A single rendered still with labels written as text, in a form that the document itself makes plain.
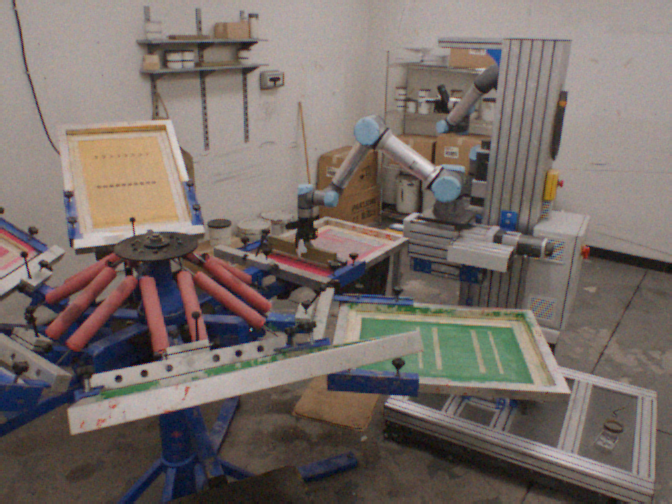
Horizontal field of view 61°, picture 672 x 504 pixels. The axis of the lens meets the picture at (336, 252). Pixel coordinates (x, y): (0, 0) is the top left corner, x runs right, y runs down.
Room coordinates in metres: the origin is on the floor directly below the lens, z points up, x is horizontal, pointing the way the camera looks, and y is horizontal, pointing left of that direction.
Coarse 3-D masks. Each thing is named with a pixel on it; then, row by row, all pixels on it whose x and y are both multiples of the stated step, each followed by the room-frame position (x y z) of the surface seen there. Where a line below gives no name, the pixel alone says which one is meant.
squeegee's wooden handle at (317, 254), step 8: (272, 240) 2.75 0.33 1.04; (280, 240) 2.72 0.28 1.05; (288, 240) 2.71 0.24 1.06; (272, 248) 2.75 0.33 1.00; (280, 248) 2.72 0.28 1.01; (288, 248) 2.69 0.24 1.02; (312, 248) 2.61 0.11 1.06; (320, 248) 2.60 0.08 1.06; (304, 256) 2.64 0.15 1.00; (312, 256) 2.61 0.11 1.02; (320, 256) 2.58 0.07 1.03; (328, 256) 2.55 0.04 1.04; (336, 256) 2.56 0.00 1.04; (328, 264) 2.55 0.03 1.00
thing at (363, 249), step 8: (352, 240) 3.01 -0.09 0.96; (336, 248) 2.88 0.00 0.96; (344, 248) 2.88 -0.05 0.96; (352, 248) 2.88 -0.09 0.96; (360, 248) 2.89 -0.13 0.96; (368, 248) 2.89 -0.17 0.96; (376, 248) 2.89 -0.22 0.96; (344, 256) 2.77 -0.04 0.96; (360, 256) 2.77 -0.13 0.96; (304, 264) 2.65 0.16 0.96; (312, 272) 2.55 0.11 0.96; (320, 272) 2.55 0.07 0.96; (328, 272) 2.56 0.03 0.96
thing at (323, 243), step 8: (320, 232) 3.13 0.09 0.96; (344, 232) 3.14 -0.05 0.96; (312, 240) 2.99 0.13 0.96; (320, 240) 3.00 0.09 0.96; (328, 240) 3.00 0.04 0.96; (344, 240) 3.00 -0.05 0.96; (328, 248) 2.88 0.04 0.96; (272, 256) 2.75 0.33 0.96; (280, 256) 2.75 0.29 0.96; (288, 264) 2.64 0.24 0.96; (296, 264) 2.65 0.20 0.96
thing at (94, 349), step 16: (224, 288) 2.22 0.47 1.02; (96, 304) 2.07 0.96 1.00; (80, 320) 1.94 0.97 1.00; (208, 320) 1.93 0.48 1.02; (224, 320) 1.93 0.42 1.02; (240, 320) 1.88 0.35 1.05; (112, 336) 1.80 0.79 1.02; (128, 336) 1.80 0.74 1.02; (240, 336) 1.86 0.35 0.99; (256, 336) 1.89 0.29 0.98; (80, 352) 1.66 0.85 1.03; (96, 352) 1.65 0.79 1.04; (112, 352) 1.75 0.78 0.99; (96, 368) 1.64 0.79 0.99
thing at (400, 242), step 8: (320, 224) 3.21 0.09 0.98; (328, 224) 3.26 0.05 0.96; (336, 224) 3.23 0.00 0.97; (344, 224) 3.20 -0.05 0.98; (352, 224) 3.18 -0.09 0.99; (288, 232) 3.02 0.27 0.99; (360, 232) 3.13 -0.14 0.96; (368, 232) 3.10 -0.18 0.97; (376, 232) 3.07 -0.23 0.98; (384, 232) 3.05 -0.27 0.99; (392, 240) 3.01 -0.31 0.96; (400, 240) 2.93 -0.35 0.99; (408, 240) 2.96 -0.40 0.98; (256, 248) 2.77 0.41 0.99; (384, 248) 2.80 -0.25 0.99; (392, 248) 2.82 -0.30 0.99; (400, 248) 2.89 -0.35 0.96; (368, 256) 2.69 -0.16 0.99; (376, 256) 2.69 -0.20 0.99; (384, 256) 2.75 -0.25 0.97; (368, 264) 2.63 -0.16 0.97
